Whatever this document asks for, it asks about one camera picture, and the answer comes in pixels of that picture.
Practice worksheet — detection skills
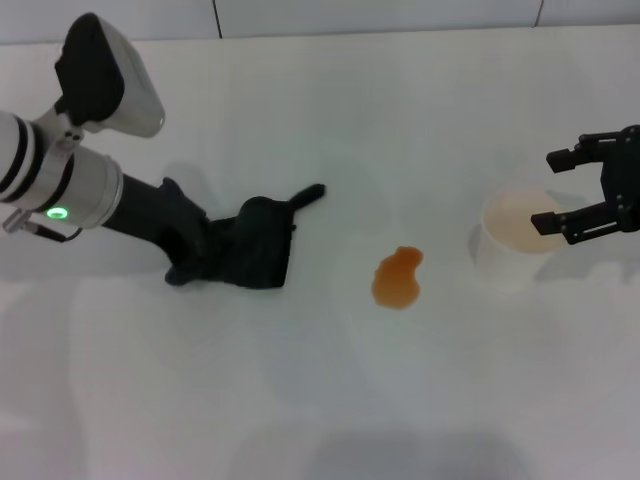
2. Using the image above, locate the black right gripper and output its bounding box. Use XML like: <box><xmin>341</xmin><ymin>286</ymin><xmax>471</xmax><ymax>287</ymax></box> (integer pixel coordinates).
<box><xmin>529</xmin><ymin>123</ymin><xmax>640</xmax><ymax>247</ymax></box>

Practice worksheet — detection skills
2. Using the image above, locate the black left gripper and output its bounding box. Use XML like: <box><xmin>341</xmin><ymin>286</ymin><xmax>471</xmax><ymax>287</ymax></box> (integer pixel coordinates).
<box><xmin>101</xmin><ymin>173</ymin><xmax>222</xmax><ymax>287</ymax></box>

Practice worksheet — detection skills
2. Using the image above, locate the dark blue rag with loop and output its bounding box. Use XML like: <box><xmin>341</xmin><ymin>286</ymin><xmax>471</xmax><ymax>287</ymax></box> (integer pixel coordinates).
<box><xmin>167</xmin><ymin>183</ymin><xmax>328</xmax><ymax>292</ymax></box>

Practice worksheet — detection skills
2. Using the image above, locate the white paper cup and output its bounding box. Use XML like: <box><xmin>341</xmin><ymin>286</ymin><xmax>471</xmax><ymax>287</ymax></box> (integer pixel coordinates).
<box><xmin>478</xmin><ymin>188</ymin><xmax>567</xmax><ymax>297</ymax></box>

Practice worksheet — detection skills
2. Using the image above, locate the orange-brown liquid stain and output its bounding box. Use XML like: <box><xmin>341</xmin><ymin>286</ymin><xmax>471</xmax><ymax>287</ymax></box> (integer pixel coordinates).
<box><xmin>370</xmin><ymin>245</ymin><xmax>426</xmax><ymax>312</ymax></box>

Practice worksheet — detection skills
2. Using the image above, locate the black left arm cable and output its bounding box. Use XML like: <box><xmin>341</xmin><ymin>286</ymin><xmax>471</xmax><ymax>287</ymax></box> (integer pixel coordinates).
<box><xmin>1</xmin><ymin>209</ymin><xmax>84</xmax><ymax>245</ymax></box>

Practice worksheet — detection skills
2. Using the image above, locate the black silver wrist camera box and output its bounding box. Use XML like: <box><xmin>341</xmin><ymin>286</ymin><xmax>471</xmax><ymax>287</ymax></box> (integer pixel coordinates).
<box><xmin>53</xmin><ymin>12</ymin><xmax>167</xmax><ymax>140</ymax></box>

